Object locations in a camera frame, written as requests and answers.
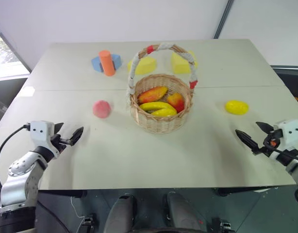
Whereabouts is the yellow lemon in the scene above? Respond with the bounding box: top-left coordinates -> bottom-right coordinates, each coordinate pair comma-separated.
224,100 -> 249,116

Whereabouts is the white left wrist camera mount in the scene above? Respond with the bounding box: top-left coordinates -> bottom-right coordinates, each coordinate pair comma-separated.
29,120 -> 62,159

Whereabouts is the dark wall strip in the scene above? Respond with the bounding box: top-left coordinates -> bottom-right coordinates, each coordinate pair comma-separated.
213,0 -> 235,40

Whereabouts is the long yellow banana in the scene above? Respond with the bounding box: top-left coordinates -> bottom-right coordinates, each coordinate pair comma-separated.
139,101 -> 176,113

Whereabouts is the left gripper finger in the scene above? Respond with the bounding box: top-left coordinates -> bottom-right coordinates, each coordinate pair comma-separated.
53,122 -> 65,136
66,126 -> 84,147

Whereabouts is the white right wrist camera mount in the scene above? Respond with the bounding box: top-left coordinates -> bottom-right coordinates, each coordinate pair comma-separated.
272,118 -> 298,153

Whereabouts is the pink peach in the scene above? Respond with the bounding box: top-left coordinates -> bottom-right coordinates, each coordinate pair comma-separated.
92,100 -> 112,119

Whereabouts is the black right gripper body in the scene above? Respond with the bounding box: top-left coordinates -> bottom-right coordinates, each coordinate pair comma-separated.
251,129 -> 284,157

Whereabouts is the blue foam block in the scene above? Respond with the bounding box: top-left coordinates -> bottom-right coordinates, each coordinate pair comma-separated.
91,53 -> 122,73

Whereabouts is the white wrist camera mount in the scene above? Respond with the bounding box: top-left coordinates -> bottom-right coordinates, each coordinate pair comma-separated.
272,118 -> 298,153
29,120 -> 62,159

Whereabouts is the orange foam cylinder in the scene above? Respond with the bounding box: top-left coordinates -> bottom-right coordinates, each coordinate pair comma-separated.
98,50 -> 116,77

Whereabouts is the red orange mango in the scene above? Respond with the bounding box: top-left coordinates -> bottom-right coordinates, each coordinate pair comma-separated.
137,86 -> 169,104

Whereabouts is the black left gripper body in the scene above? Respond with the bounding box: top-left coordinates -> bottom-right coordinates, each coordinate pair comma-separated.
50,133 -> 68,154

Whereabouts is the red yellow apple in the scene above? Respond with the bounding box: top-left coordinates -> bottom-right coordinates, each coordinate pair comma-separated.
166,93 -> 185,113

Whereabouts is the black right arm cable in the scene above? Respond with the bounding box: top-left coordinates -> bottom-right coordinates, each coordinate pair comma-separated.
265,140 -> 298,161

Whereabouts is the thin white cable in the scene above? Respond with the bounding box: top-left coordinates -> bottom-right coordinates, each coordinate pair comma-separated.
70,195 -> 86,219

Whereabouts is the wicker basket with rope handle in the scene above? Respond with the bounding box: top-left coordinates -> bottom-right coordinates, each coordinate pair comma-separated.
126,42 -> 199,134

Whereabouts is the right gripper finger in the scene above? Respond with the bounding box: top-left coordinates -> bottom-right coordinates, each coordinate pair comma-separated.
234,129 -> 261,152
255,121 -> 274,133

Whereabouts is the short yellow banana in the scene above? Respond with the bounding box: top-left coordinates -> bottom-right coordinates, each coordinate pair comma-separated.
150,108 -> 178,118

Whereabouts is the yellow wedge foam block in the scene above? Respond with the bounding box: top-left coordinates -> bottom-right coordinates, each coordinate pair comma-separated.
170,50 -> 199,74

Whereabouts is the yellow rounded foam block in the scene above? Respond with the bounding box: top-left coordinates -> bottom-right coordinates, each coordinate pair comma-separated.
127,57 -> 157,75

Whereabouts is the window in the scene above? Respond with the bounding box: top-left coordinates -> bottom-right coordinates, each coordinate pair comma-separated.
0,24 -> 31,81

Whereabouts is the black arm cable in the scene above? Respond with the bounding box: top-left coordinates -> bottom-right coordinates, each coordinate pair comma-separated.
265,140 -> 298,161
0,124 -> 31,189

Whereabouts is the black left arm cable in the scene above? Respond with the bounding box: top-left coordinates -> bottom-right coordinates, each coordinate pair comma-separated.
0,124 -> 31,189

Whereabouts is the dark rounded shape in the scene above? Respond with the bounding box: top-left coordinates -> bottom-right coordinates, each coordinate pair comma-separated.
166,192 -> 208,233
103,193 -> 138,233

